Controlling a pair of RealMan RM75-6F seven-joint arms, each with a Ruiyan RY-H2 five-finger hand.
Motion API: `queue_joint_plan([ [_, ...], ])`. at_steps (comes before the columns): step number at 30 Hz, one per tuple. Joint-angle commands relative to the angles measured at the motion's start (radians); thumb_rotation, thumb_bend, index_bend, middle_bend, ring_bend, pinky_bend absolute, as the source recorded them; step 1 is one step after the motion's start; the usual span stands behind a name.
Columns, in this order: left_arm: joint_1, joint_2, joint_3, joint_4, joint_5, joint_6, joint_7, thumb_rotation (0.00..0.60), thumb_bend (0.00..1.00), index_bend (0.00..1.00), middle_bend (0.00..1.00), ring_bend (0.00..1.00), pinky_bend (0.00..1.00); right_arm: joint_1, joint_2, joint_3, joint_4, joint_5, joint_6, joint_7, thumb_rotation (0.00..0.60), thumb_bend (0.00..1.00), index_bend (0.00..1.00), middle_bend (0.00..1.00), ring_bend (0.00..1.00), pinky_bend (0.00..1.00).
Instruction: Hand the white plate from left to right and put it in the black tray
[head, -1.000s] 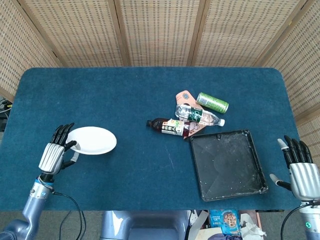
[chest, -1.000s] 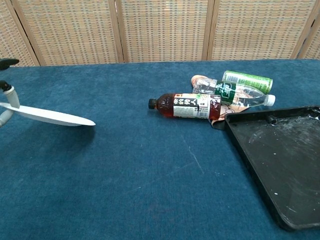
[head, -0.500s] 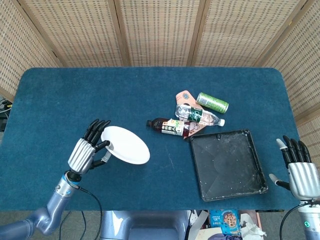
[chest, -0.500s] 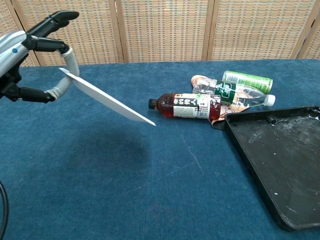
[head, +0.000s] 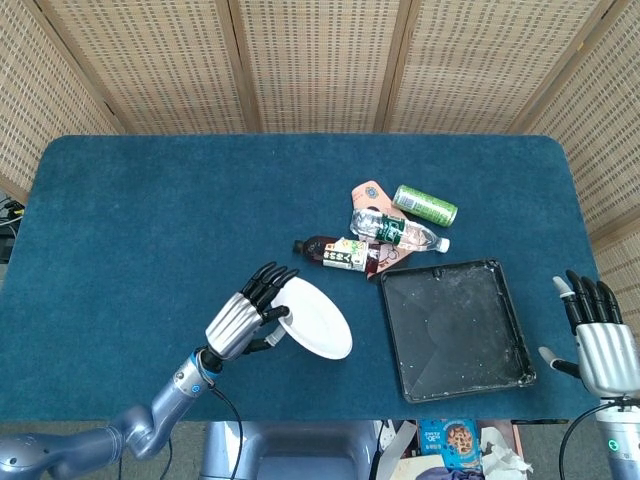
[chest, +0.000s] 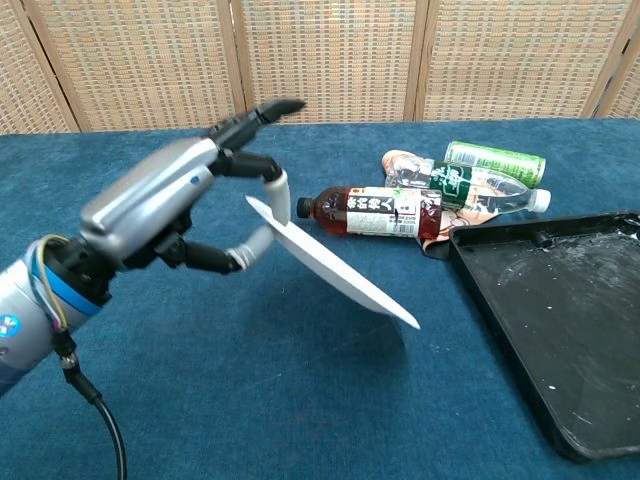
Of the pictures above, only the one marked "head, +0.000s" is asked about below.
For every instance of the pink snack packet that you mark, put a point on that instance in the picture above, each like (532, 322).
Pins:
(372, 200)

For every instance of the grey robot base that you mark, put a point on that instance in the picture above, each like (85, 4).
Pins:
(287, 450)

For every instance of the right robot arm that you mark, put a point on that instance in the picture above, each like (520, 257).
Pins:
(620, 440)

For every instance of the woven folding screen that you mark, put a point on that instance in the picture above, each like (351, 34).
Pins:
(320, 65)

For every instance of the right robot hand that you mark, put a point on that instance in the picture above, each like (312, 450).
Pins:
(600, 350)

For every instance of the crumpled white paper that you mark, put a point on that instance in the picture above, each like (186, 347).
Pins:
(502, 455)

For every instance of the green drink can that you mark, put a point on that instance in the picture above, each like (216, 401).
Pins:
(425, 205)

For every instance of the blue cookie box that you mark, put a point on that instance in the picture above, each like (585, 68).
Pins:
(450, 444)

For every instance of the white round plate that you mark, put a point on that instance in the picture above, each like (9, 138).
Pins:
(317, 320)

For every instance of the clear plastic water bottle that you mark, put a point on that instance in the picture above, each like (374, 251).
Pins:
(395, 231)

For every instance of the white ribbon strip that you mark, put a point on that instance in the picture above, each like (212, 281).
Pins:
(395, 450)

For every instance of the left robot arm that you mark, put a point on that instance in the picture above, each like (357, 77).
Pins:
(125, 425)

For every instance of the dark tea bottle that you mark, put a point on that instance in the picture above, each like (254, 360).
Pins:
(340, 254)

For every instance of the black rectangular tray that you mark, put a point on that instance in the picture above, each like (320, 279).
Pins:
(456, 327)

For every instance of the blue table mat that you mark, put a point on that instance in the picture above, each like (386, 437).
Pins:
(200, 210)

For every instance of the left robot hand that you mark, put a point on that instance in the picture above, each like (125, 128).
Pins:
(245, 315)

